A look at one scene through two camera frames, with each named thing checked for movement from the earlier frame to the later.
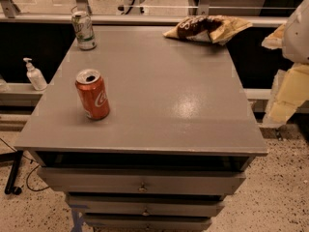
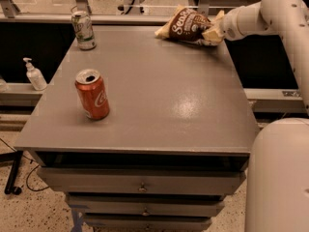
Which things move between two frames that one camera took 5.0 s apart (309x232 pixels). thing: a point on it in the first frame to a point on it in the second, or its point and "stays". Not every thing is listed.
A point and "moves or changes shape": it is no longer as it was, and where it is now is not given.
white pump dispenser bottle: (35, 75) stays
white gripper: (297, 38) to (230, 25)
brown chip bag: (216, 29) moves or changes shape
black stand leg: (14, 157) stays
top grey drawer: (144, 180) stays
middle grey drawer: (146, 205) stays
